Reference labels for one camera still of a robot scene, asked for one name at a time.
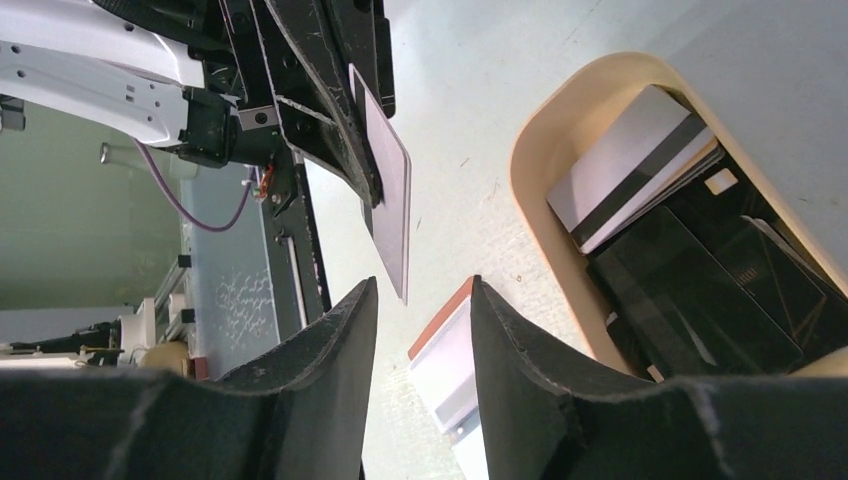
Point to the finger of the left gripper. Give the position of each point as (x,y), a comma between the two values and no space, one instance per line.
(313,99)
(363,36)

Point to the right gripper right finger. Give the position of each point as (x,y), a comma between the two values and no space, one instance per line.
(550,412)

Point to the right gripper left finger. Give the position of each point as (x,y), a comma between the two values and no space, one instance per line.
(297,411)

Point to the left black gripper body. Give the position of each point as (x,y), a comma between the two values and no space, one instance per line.
(230,117)

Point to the brown leather card holder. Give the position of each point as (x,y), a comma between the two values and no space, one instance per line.
(442,371)

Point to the white card black stripe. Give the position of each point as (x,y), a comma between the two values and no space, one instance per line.
(389,221)

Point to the beige oval card tray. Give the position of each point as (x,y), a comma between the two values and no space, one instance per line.
(564,127)

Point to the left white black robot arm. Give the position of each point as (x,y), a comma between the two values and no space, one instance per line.
(74,57)

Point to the black gold lined card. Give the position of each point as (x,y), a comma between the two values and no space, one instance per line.
(811,313)

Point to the white striped card in tray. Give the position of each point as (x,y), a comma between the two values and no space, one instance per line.
(653,142)

